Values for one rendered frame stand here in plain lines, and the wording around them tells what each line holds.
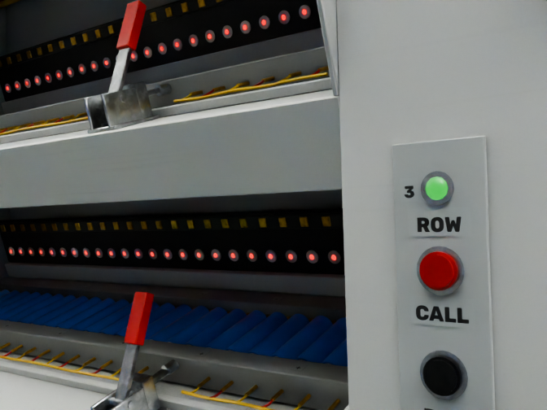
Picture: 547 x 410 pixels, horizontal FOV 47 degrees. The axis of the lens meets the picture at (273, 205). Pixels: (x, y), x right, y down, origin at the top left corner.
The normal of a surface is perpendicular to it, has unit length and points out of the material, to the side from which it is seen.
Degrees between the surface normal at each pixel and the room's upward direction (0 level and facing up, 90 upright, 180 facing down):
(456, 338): 90
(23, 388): 17
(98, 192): 106
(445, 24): 90
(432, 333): 90
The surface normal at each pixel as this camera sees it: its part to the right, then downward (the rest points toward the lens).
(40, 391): -0.20, -0.96
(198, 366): -0.56, 0.29
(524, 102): -0.59, 0.00
